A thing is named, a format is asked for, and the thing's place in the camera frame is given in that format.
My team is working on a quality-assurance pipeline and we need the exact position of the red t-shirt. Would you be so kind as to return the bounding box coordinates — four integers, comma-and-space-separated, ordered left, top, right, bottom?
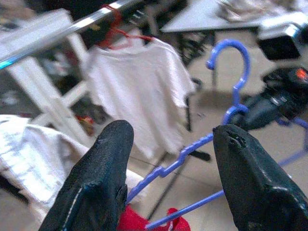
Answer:
117, 204, 191, 231

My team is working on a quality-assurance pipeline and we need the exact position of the purple plastic hanger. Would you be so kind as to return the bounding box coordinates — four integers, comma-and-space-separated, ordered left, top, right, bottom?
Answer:
125, 39, 308, 230

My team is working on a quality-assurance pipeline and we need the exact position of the metal clothes rack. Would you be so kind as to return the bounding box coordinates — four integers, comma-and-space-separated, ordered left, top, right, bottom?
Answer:
0, 0, 212, 219

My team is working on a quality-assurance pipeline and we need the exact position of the white t-shirt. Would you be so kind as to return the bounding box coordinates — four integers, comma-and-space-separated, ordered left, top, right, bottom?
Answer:
85, 40, 196, 160

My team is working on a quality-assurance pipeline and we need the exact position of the white glass-door cabinet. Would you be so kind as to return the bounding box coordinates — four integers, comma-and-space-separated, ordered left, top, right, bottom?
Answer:
0, 9, 102, 150

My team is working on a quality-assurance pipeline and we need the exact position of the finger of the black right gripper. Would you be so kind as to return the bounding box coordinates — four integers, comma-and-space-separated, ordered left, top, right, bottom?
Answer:
234, 96, 275, 131

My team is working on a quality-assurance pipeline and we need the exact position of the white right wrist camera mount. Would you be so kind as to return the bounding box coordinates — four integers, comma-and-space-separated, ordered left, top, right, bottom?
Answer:
257, 11, 308, 61

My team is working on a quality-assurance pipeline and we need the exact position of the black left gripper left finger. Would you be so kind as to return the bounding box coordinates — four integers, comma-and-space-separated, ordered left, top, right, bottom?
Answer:
38, 119, 135, 231

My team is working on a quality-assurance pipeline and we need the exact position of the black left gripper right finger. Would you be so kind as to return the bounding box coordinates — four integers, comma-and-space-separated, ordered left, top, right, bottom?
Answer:
212, 124, 308, 231

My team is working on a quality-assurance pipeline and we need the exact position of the red wire hanger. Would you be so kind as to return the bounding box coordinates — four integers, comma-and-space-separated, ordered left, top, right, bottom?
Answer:
95, 3, 154, 51

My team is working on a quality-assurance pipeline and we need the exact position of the white striped button shirt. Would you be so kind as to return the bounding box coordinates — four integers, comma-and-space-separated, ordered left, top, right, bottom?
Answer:
0, 115, 150, 218

